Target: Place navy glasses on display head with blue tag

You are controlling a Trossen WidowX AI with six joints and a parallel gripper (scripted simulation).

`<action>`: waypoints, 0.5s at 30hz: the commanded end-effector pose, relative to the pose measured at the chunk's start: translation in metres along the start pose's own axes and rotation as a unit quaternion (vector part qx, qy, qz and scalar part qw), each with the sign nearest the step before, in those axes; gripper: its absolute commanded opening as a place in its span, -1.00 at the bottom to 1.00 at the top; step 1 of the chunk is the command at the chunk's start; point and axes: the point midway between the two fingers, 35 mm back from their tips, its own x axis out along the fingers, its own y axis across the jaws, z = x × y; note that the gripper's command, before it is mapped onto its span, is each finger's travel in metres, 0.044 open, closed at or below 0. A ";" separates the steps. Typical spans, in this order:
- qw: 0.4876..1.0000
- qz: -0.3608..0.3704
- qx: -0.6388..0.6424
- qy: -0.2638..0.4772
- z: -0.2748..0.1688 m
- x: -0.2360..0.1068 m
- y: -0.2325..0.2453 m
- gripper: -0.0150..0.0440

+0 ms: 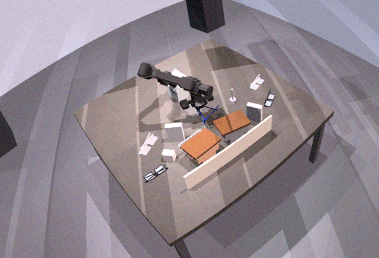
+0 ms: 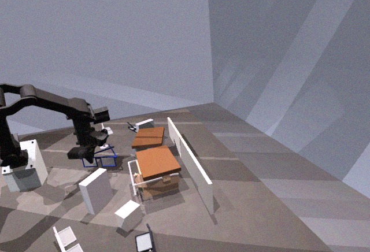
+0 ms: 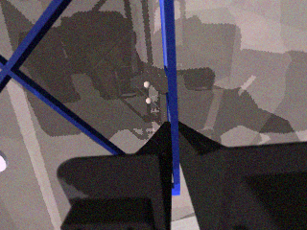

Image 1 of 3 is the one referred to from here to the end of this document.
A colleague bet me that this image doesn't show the beige flat panel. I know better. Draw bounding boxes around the beige flat panel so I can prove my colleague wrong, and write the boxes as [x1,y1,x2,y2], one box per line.
[183,115,272,190]

